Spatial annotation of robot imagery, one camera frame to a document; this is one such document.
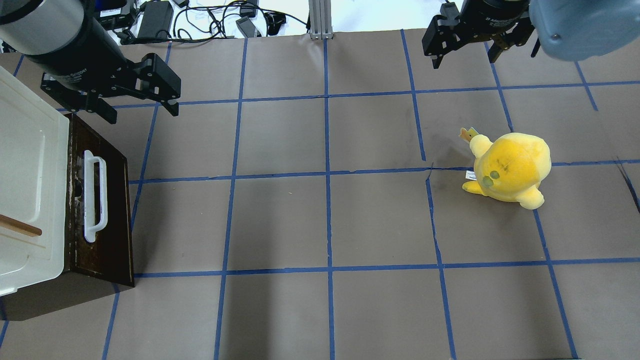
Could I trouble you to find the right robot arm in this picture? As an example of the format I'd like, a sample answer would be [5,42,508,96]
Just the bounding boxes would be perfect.
[422,0,640,69]

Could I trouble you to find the wooden stick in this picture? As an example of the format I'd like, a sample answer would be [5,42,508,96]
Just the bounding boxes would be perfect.
[0,214,42,238]

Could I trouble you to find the dark glass oven door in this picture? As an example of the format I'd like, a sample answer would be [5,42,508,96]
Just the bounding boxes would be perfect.
[66,112,135,288]

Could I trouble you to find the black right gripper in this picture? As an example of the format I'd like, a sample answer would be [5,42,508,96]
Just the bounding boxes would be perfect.
[422,0,535,69]

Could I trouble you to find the yellow plush toy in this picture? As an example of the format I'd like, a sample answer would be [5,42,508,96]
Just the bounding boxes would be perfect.
[459,127,553,210]

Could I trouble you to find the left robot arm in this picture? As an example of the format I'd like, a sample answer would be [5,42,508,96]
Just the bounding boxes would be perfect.
[0,0,182,125]

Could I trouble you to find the white toaster oven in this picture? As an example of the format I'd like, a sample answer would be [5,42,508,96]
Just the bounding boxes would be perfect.
[0,69,70,296]

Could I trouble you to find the black cables bundle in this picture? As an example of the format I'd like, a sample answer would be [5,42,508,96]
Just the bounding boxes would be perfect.
[120,0,310,45]

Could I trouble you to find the grey small device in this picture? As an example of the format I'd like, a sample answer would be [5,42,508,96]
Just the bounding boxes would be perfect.
[235,16,263,38]

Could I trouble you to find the aluminium frame post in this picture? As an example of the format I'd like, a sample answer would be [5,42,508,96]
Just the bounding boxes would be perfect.
[308,0,334,41]

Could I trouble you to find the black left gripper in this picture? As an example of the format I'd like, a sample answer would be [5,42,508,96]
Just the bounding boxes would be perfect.
[27,14,182,125]

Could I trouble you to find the black power adapter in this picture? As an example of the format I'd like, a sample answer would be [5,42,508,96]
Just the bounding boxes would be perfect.
[137,0,174,41]

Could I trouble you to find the white oven door handle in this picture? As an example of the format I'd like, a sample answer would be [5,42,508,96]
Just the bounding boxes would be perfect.
[83,149,109,244]

